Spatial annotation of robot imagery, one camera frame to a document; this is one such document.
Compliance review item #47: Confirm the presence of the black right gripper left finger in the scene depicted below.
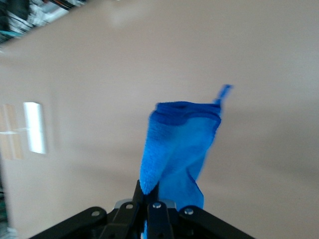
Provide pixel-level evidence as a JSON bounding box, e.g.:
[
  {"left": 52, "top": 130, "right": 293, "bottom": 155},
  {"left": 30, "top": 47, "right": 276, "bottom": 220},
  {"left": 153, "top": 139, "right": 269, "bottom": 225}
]
[{"left": 29, "top": 179, "right": 145, "bottom": 239}]

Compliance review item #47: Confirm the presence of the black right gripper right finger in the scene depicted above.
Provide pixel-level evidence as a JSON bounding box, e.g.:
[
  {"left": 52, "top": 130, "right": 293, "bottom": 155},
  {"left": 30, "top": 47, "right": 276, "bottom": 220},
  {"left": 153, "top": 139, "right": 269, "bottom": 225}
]
[{"left": 147, "top": 183, "right": 255, "bottom": 239}]

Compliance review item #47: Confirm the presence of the blue microfibre towel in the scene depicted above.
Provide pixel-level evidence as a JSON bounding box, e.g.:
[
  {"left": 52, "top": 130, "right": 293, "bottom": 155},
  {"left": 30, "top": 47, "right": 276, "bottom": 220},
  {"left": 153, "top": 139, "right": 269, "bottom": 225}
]
[{"left": 139, "top": 84, "right": 234, "bottom": 239}]

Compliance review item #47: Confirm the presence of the white towel rack base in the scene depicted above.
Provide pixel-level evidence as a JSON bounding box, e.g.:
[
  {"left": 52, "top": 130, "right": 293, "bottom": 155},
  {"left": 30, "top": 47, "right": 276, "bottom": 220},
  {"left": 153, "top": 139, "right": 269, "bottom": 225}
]
[{"left": 23, "top": 101, "right": 48, "bottom": 155}]

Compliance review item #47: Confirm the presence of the wooden rack rod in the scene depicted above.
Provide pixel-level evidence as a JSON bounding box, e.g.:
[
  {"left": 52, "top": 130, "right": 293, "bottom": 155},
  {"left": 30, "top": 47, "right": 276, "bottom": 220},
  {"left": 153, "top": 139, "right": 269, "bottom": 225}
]
[{"left": 0, "top": 106, "right": 12, "bottom": 160}]

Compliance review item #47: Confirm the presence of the brown table cover sheet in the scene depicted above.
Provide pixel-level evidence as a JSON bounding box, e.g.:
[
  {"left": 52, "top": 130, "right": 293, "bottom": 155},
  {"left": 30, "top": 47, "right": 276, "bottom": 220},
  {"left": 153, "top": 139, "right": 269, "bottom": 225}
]
[{"left": 0, "top": 0, "right": 319, "bottom": 239}]

